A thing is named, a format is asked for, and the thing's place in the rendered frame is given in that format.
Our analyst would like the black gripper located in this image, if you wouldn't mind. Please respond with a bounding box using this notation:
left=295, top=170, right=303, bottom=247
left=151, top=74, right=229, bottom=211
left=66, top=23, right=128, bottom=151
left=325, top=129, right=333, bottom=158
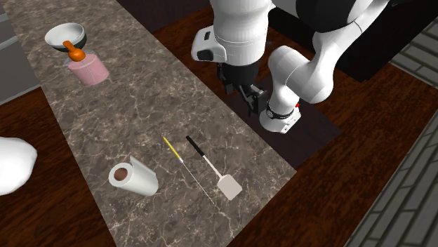
left=216, top=60, right=268, bottom=116

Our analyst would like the white paper towel roll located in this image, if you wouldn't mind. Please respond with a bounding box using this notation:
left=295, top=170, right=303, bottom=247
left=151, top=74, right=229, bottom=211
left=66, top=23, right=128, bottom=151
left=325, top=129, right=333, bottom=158
left=107, top=155, right=159, bottom=197

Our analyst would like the white bowl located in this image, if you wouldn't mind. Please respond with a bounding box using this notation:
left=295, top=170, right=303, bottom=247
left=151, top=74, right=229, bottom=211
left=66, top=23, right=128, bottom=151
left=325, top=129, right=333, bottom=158
left=44, top=22, right=88, bottom=53

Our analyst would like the grey cabinet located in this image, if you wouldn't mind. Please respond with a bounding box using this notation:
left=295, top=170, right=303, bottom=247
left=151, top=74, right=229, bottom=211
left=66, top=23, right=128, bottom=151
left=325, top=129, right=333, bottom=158
left=0, top=4, right=41, bottom=105

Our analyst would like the white rounded object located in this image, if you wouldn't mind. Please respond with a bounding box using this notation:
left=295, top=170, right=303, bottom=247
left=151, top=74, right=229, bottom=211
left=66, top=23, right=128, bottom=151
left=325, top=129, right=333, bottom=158
left=0, top=136, right=39, bottom=197

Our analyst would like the yellow-handled thin metal skewer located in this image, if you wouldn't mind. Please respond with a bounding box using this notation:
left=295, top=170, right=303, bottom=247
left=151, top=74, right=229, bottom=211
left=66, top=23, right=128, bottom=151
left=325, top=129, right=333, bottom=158
left=161, top=135, right=218, bottom=208

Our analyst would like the black-handled white spatula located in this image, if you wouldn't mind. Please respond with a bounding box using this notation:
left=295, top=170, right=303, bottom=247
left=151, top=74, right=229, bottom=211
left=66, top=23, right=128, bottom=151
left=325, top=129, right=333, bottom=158
left=185, top=135, right=244, bottom=201

